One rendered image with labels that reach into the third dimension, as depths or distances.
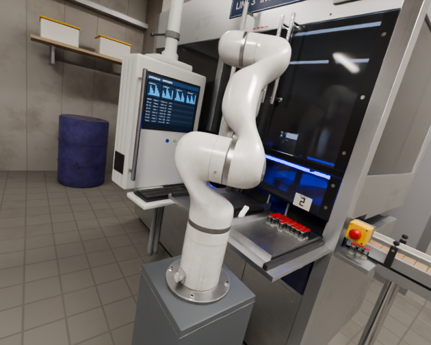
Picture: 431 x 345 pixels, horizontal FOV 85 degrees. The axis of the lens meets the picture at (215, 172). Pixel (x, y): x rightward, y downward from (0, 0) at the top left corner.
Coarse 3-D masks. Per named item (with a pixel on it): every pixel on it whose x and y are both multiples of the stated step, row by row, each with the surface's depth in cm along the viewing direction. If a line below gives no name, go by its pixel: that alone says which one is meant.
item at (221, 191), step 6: (222, 192) 143; (234, 192) 148; (240, 192) 150; (228, 198) 136; (234, 198) 138; (240, 198) 140; (246, 198) 142; (234, 204) 128; (240, 204) 130; (246, 204) 132; (252, 204) 134; (258, 204) 135; (264, 204) 128; (270, 204) 132; (234, 210) 114; (240, 210) 117
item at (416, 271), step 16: (384, 240) 97; (400, 240) 100; (368, 256) 98; (384, 256) 94; (400, 256) 95; (416, 256) 89; (384, 272) 94; (400, 272) 90; (416, 272) 87; (416, 288) 87
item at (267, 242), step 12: (252, 216) 110; (264, 216) 117; (240, 228) 102; (252, 228) 104; (264, 228) 106; (276, 228) 109; (240, 240) 90; (252, 240) 94; (264, 240) 95; (276, 240) 97; (288, 240) 99; (312, 240) 97; (264, 252) 82; (276, 252) 89; (288, 252) 87
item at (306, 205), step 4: (296, 192) 112; (296, 196) 112; (300, 196) 110; (304, 196) 108; (296, 200) 112; (300, 200) 110; (308, 200) 107; (296, 204) 112; (304, 204) 108; (308, 204) 107; (304, 208) 108; (308, 208) 107
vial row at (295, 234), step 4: (276, 216) 111; (276, 220) 110; (284, 220) 108; (276, 224) 110; (284, 224) 107; (288, 224) 105; (284, 228) 107; (288, 228) 105; (292, 228) 104; (296, 228) 102; (288, 232) 106; (292, 232) 104; (296, 232) 102; (300, 232) 101; (304, 232) 100; (296, 236) 102; (300, 236) 101; (300, 240) 101
